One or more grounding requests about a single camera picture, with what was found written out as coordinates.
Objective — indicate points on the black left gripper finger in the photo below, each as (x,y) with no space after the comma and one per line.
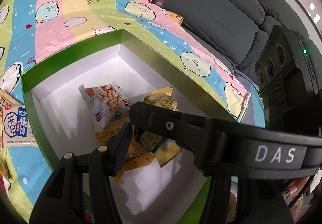
(62,200)

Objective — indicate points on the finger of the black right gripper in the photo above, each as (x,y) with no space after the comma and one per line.
(188,131)

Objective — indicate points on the gold waffle snack packet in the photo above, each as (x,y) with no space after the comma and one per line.
(156,141)

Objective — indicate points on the yellow snack packet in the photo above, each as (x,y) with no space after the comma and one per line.
(136,157)

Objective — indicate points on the white blue snack packet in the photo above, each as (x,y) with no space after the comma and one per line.
(16,128)

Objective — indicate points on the white peanut snack bag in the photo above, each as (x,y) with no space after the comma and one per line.
(107,104)

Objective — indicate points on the yellow-green cracker packet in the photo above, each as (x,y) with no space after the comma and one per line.
(7,100)

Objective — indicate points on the green white cardboard box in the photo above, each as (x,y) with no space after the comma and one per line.
(96,81)

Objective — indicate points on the dark grey sofa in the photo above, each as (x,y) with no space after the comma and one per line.
(236,31)

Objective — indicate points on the colourful cartoon striped cloth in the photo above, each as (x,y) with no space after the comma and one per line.
(32,30)

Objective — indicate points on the black camera box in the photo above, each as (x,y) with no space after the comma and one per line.
(289,84)

